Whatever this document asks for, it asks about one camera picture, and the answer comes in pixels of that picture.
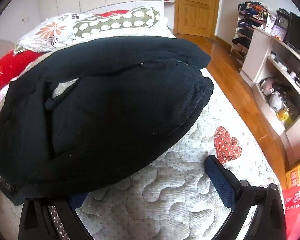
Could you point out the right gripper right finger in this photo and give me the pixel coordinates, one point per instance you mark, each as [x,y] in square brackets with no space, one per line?
[269,219]

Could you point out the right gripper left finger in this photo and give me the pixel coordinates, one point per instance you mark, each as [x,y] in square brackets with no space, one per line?
[43,218]

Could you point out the black pants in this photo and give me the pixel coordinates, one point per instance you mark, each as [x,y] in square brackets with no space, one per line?
[92,114]

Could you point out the red gift box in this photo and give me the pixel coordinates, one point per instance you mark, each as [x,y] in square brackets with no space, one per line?
[292,203]

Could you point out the patchwork quilt bedspread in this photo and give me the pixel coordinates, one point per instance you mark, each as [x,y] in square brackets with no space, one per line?
[172,197]

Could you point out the white tv cabinet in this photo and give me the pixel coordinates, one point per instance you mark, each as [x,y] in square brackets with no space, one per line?
[272,69]

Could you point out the red happy pillow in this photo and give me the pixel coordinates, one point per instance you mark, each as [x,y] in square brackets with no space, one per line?
[11,65]

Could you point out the black television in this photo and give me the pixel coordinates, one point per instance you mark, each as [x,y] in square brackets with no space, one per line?
[293,34]

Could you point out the white floral pillow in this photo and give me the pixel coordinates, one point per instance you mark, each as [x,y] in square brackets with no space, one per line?
[54,33]

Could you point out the dark table clock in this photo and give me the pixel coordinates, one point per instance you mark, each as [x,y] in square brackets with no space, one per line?
[282,18]

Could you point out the cluttered shoe rack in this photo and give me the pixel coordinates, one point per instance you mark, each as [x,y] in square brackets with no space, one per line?
[251,15]

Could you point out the green white patterned bolster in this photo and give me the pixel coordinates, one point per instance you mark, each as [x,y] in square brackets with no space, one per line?
[141,17]

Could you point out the wooden door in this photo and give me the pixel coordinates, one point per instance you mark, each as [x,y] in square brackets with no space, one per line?
[195,17]

